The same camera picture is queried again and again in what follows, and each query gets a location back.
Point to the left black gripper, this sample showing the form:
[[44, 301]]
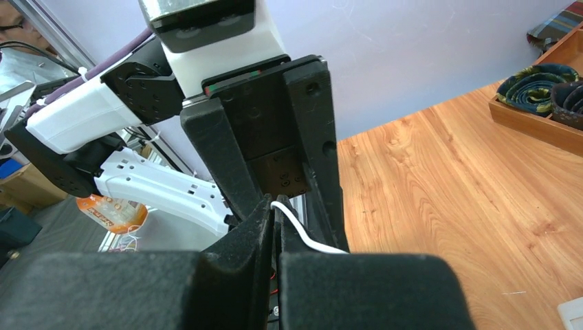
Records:
[[274, 118]]

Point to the white plastic bin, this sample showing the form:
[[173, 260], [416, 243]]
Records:
[[571, 314]]

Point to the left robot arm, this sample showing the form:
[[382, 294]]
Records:
[[74, 141]]

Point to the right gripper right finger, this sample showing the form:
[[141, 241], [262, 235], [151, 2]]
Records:
[[323, 287]]

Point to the black coiled strap four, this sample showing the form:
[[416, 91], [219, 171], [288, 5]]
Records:
[[566, 101]]

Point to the orange snack packet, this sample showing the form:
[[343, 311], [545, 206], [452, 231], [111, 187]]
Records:
[[118, 216]]

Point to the plaid cloth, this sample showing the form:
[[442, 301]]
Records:
[[547, 34]]

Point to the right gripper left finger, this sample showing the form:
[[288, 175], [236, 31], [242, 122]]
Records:
[[225, 286]]

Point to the person with glasses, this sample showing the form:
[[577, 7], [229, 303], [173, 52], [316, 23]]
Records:
[[15, 27]]

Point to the wooden compartment tray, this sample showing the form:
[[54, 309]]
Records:
[[567, 51]]

